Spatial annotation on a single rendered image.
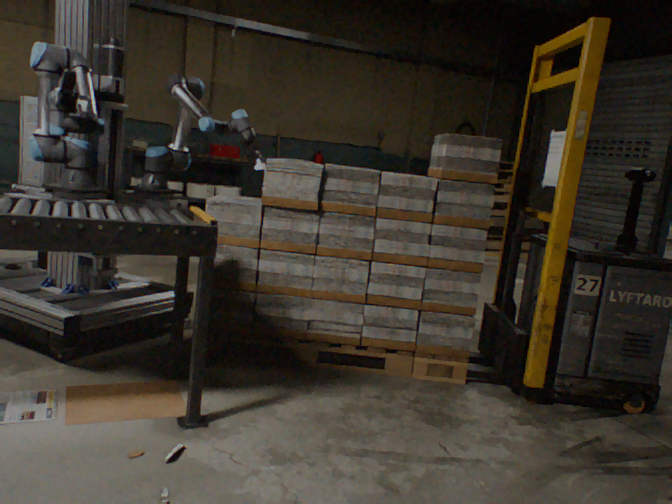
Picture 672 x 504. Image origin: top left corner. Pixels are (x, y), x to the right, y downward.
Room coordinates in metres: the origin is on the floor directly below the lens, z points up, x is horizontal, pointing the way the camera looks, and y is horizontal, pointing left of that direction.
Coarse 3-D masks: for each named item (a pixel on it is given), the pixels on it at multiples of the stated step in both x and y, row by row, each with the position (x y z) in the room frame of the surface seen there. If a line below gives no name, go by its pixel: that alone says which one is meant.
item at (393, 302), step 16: (224, 240) 3.05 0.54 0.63; (240, 240) 3.05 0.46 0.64; (256, 240) 3.05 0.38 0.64; (336, 256) 3.06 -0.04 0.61; (352, 256) 3.06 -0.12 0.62; (368, 256) 3.07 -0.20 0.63; (384, 256) 3.07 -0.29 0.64; (400, 256) 3.07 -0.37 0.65; (240, 288) 3.05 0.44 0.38; (256, 288) 3.05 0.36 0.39; (272, 288) 3.05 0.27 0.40; (288, 288) 3.05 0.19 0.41; (384, 304) 3.07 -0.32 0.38; (400, 304) 3.07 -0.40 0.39; (416, 304) 3.07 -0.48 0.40; (288, 336) 3.06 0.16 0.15; (304, 336) 3.06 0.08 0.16; (320, 336) 3.06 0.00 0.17; (336, 336) 3.06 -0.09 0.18
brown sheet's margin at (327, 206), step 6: (324, 204) 3.06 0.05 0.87; (330, 204) 3.06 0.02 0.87; (336, 204) 3.06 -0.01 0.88; (324, 210) 3.06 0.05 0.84; (330, 210) 3.06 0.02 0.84; (336, 210) 3.06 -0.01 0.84; (342, 210) 3.06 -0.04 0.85; (348, 210) 3.06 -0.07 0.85; (354, 210) 3.06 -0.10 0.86; (360, 210) 3.06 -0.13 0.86; (366, 210) 3.06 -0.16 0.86; (372, 210) 3.06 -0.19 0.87
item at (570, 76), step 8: (568, 72) 3.10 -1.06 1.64; (576, 72) 3.00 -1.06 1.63; (544, 80) 3.42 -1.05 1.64; (552, 80) 3.30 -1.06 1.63; (560, 80) 3.19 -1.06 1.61; (568, 80) 3.08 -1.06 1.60; (536, 88) 3.53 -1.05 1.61; (544, 88) 3.40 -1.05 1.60; (552, 88) 3.33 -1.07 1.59; (560, 88) 3.29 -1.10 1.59
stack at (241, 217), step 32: (224, 224) 3.05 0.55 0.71; (256, 224) 3.05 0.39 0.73; (288, 224) 3.06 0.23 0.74; (320, 224) 3.06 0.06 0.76; (352, 224) 3.07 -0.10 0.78; (384, 224) 3.07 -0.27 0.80; (416, 224) 3.08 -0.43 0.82; (224, 256) 3.05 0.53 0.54; (256, 256) 3.06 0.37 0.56; (288, 256) 3.05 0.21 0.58; (320, 256) 3.07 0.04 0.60; (416, 256) 3.07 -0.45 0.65; (224, 288) 3.08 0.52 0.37; (320, 288) 3.06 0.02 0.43; (352, 288) 3.07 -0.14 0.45; (384, 288) 3.07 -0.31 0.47; (416, 288) 3.07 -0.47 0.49; (224, 320) 3.05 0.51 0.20; (256, 320) 3.05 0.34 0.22; (288, 320) 3.06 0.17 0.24; (320, 320) 3.06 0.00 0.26; (352, 320) 3.06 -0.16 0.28; (384, 320) 3.07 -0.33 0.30; (416, 320) 3.07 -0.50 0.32; (256, 352) 3.18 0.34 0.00; (288, 352) 3.19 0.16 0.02; (352, 352) 3.06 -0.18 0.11; (384, 352) 3.07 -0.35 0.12
